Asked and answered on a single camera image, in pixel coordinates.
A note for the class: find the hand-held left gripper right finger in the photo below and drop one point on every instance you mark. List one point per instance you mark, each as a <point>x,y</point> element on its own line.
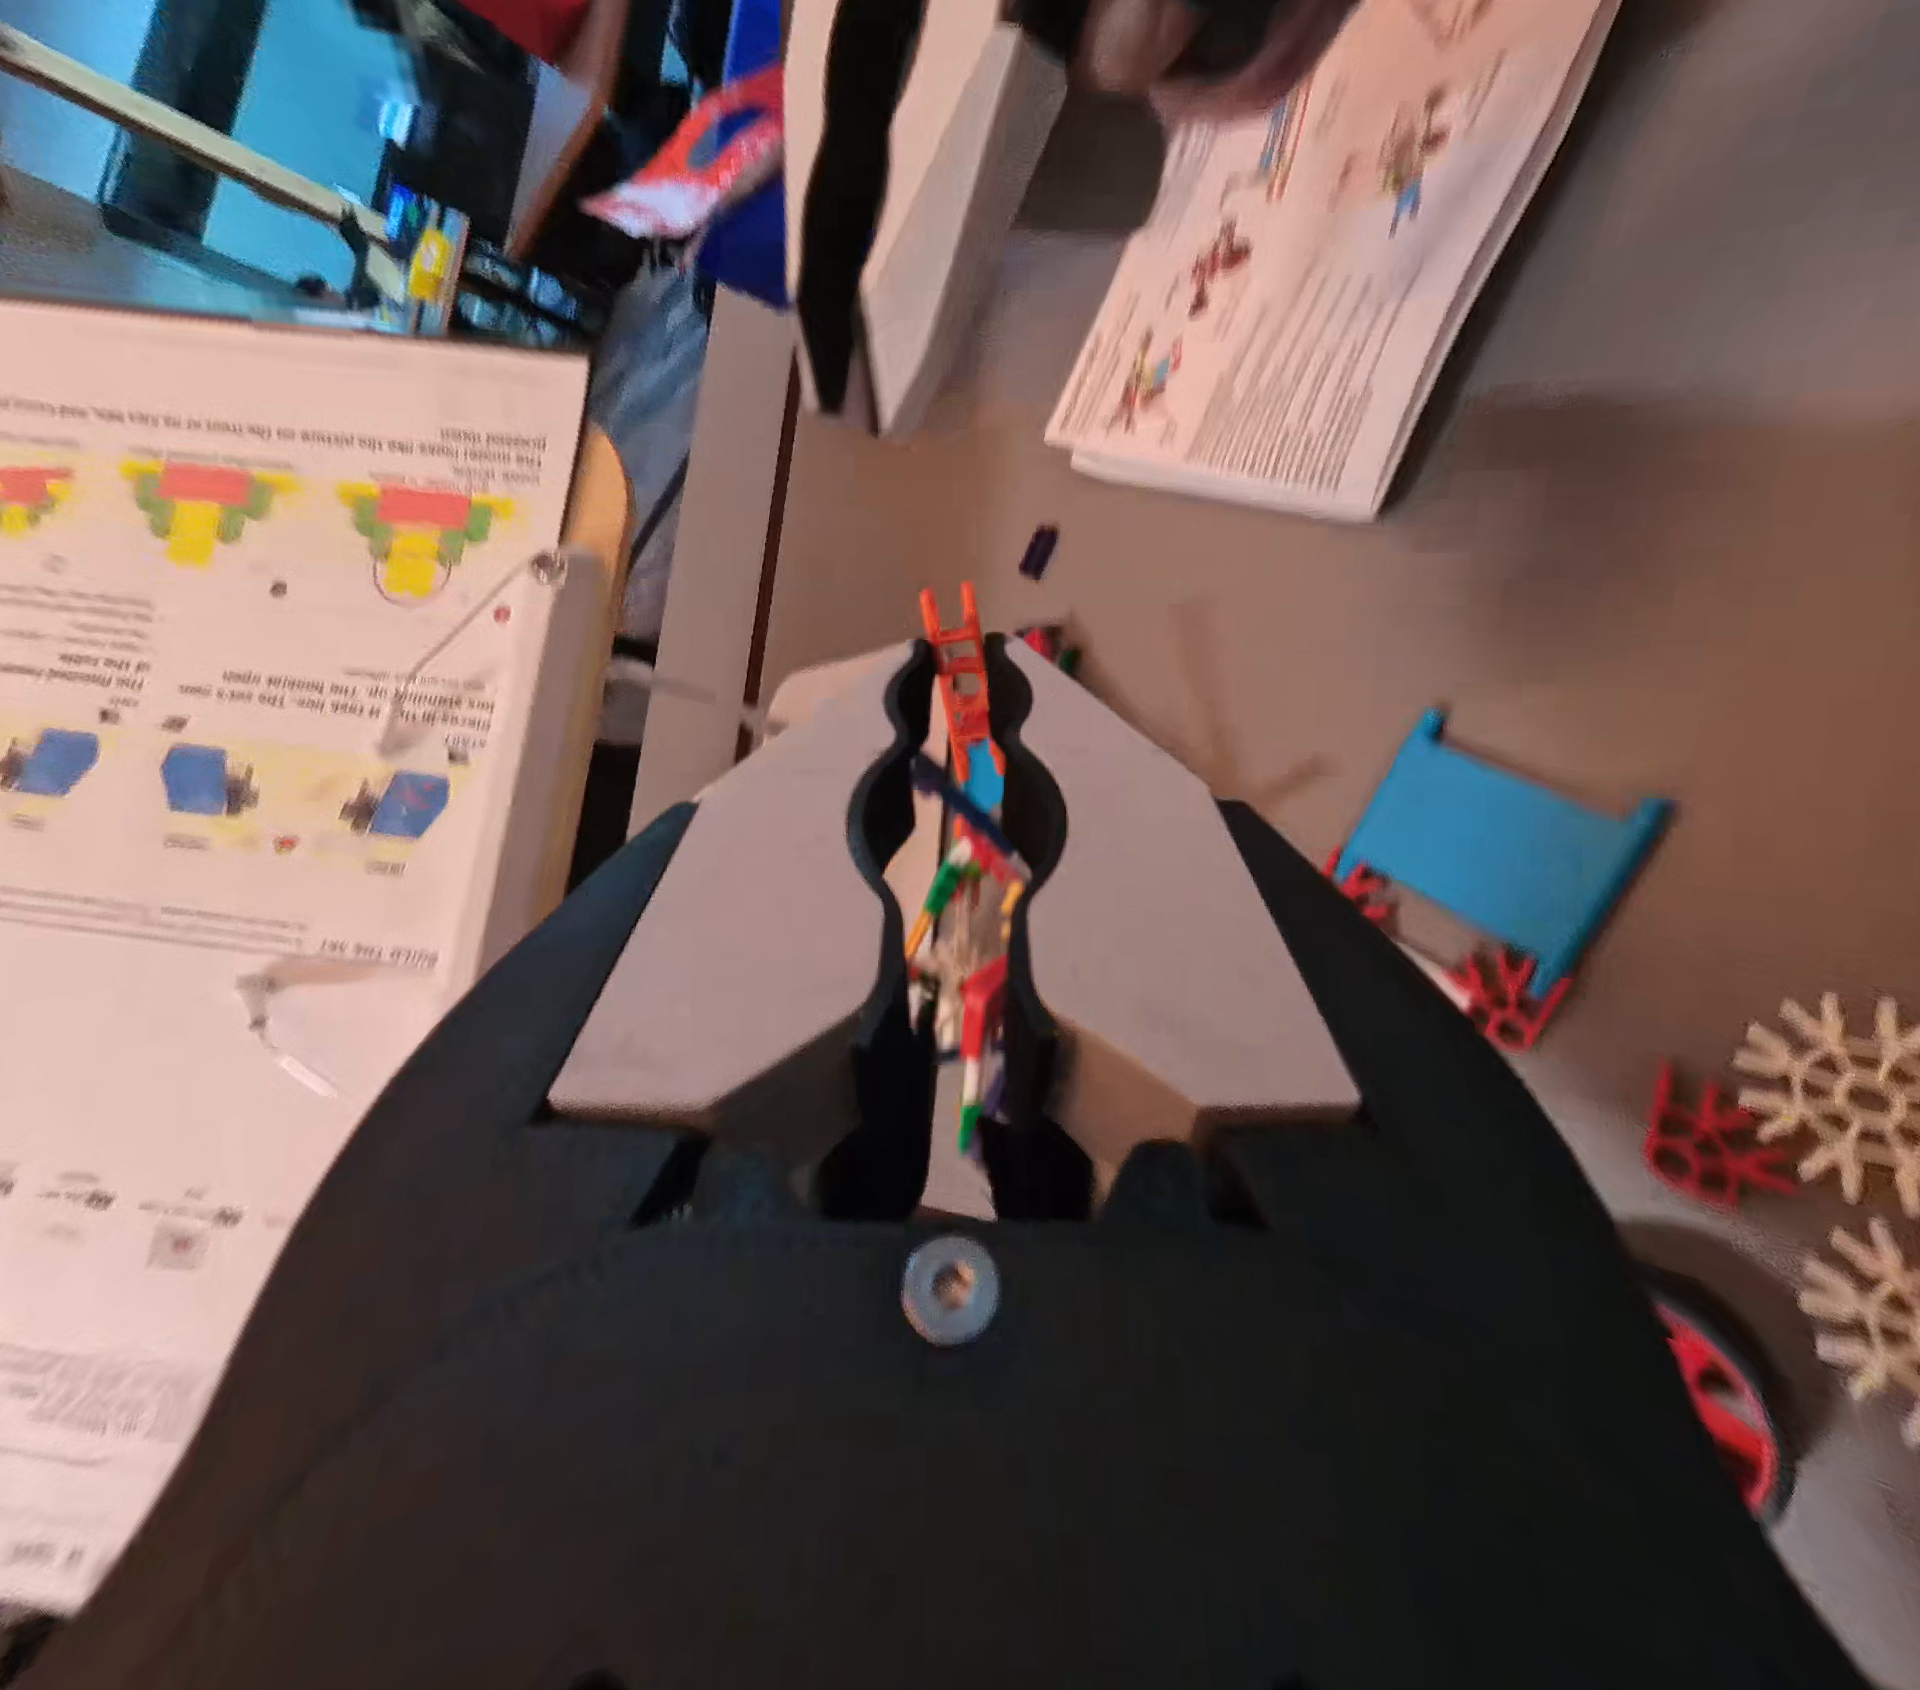
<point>1184,972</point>

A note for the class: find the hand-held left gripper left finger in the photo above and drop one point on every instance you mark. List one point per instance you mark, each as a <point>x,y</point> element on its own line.
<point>734,972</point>

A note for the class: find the white toy rod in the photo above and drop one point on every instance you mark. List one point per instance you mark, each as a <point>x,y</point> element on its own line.
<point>1437,961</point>

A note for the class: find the blue toy panel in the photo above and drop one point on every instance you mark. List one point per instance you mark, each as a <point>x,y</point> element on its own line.
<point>1504,837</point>

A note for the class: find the colourful toy packet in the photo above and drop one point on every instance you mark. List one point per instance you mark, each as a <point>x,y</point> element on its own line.
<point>706,157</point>

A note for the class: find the white document stand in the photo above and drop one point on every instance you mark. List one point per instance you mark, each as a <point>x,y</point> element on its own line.
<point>568,699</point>

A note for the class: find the green short toy rod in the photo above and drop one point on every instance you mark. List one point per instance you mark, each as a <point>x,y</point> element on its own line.
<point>1059,648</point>

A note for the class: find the purple toy connector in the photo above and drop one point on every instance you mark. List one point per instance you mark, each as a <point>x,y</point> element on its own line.
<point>1038,551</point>

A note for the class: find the colourful toy windmill model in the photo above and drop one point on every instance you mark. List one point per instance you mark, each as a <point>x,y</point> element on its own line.
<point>963,674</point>

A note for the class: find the instruction booklet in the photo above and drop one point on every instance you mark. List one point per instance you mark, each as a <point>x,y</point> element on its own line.
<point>1350,297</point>

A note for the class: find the printed instruction sheet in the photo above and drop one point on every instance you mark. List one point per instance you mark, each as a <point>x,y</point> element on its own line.
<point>227,818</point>

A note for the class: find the white snowflake toy connector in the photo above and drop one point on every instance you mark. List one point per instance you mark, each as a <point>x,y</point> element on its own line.
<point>1871,1316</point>
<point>1824,1059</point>

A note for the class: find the red toy wheel black tyre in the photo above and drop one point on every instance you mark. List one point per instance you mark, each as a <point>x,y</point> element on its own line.
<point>1727,1403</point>

